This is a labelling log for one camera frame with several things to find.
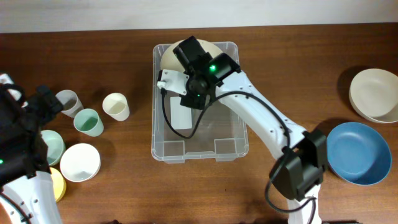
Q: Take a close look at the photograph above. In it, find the clear plastic storage container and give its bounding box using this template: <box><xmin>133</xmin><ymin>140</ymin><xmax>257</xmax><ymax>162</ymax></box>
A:
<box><xmin>151</xmin><ymin>44</ymin><xmax>249</xmax><ymax>164</ymax></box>

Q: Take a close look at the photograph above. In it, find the cream large bowl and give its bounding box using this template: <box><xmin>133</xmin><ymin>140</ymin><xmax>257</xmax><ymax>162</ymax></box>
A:
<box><xmin>160</xmin><ymin>39</ymin><xmax>223</xmax><ymax>73</ymax></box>

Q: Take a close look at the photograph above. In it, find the cream plastic cup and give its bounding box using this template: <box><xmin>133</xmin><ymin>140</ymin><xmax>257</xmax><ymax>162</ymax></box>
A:
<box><xmin>102</xmin><ymin>93</ymin><xmax>130</xmax><ymax>121</ymax></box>

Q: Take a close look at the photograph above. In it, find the mint green plastic cup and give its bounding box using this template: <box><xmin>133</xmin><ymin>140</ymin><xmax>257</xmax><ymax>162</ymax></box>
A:
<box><xmin>73</xmin><ymin>108</ymin><xmax>104</xmax><ymax>137</ymax></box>

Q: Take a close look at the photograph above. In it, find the grey plastic cup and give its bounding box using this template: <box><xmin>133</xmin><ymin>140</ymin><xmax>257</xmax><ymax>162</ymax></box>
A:
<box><xmin>55</xmin><ymin>90</ymin><xmax>84</xmax><ymax>118</ymax></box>

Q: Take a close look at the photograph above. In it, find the white small bowl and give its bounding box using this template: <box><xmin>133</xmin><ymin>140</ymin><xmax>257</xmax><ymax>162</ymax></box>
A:
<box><xmin>60</xmin><ymin>143</ymin><xmax>101</xmax><ymax>182</ymax></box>

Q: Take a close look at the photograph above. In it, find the mint green small bowl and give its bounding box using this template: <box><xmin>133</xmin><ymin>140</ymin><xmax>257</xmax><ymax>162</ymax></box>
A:
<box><xmin>41</xmin><ymin>130</ymin><xmax>66</xmax><ymax>166</ymax></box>

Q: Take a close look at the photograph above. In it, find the yellow small bowl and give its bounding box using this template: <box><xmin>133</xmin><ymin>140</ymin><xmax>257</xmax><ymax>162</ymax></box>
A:
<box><xmin>50</xmin><ymin>167</ymin><xmax>67</xmax><ymax>202</ymax></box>

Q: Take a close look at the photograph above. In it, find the blue large bowl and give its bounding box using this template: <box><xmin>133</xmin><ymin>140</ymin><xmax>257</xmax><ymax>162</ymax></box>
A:
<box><xmin>327</xmin><ymin>122</ymin><xmax>392</xmax><ymax>186</ymax></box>

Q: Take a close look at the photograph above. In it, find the beige large bowl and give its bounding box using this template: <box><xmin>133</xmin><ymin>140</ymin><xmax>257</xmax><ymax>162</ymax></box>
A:
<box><xmin>349</xmin><ymin>68</ymin><xmax>397</xmax><ymax>123</ymax></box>

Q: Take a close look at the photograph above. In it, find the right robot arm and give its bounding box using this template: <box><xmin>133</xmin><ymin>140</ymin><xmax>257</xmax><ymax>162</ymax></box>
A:
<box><xmin>178</xmin><ymin>52</ymin><xmax>327</xmax><ymax>223</ymax></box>

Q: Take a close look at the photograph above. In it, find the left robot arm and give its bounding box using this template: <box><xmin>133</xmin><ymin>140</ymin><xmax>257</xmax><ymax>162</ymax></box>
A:
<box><xmin>1</xmin><ymin>73</ymin><xmax>63</xmax><ymax>223</ymax></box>

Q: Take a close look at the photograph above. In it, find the white label sticker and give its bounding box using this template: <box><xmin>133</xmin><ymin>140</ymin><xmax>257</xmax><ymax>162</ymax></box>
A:
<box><xmin>170</xmin><ymin>96</ymin><xmax>192</xmax><ymax>130</ymax></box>

